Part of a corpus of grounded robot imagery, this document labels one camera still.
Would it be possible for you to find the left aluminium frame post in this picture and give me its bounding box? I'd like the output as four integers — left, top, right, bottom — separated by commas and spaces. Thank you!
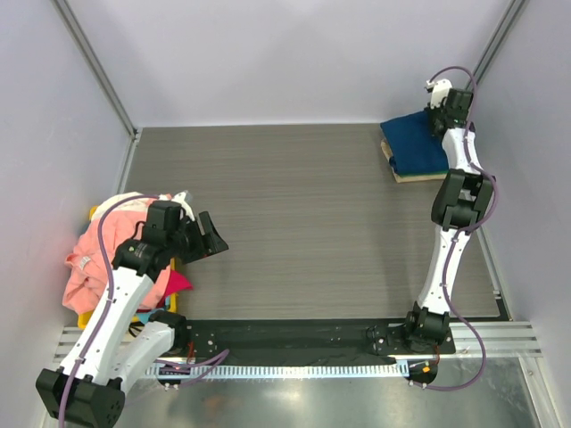
52, 0, 137, 140

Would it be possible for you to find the folded beige t-shirt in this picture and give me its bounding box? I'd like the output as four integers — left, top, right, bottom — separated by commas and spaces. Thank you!
380, 139, 446, 184

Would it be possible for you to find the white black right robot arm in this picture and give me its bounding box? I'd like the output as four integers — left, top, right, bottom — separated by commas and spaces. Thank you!
366, 79, 494, 357

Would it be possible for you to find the folded green t-shirt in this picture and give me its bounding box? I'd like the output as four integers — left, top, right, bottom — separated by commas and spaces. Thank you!
397, 170, 447, 180

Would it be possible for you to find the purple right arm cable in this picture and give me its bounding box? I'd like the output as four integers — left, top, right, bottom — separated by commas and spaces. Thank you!
410, 65, 499, 393

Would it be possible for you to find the yellow plastic bin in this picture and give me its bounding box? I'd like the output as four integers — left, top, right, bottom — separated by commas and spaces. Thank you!
63, 206, 178, 328

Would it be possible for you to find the right aluminium frame post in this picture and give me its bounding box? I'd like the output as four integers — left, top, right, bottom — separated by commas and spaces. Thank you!
473, 0, 529, 85

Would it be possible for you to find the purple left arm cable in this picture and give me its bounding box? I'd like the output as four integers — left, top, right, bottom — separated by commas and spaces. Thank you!
57, 193, 231, 424

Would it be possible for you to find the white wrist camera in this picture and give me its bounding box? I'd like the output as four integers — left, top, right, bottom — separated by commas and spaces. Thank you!
425, 78, 452, 110
159, 190, 195, 221

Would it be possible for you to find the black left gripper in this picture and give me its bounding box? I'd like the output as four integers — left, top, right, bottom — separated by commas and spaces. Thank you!
166, 211, 228, 264

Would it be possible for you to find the pink t-shirt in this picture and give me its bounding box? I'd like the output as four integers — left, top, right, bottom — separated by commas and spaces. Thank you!
62, 210, 147, 315

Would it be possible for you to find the aluminium extrusion rail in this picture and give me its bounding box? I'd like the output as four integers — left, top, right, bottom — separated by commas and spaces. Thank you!
53, 322, 542, 364

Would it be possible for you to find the magenta t-shirt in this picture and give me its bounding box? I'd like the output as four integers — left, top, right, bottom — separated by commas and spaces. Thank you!
156, 269, 194, 309

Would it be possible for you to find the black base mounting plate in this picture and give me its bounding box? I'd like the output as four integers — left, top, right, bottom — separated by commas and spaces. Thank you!
187, 318, 456, 366

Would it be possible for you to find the white slotted cable duct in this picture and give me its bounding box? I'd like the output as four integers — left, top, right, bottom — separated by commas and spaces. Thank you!
143, 360, 410, 382

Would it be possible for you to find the aluminium frame post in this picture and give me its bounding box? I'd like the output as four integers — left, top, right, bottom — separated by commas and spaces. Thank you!
52, 0, 137, 140
473, 0, 529, 85

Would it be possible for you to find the blue Mickey print t-shirt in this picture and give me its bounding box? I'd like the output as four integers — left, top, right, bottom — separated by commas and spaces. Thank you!
379, 111, 449, 174

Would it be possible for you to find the cream white t-shirt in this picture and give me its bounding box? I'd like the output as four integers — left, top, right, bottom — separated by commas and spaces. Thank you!
90, 192, 154, 221

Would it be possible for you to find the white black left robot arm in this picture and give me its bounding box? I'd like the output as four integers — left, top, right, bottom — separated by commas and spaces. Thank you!
36, 192, 228, 427

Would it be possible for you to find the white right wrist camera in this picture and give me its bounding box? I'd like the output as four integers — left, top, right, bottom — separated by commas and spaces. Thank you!
425, 78, 452, 110

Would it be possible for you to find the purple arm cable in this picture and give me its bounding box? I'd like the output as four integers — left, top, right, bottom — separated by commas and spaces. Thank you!
57, 193, 231, 424
410, 65, 499, 393

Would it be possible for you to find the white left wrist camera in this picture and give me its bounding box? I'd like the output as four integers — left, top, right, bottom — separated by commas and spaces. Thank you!
159, 190, 195, 221

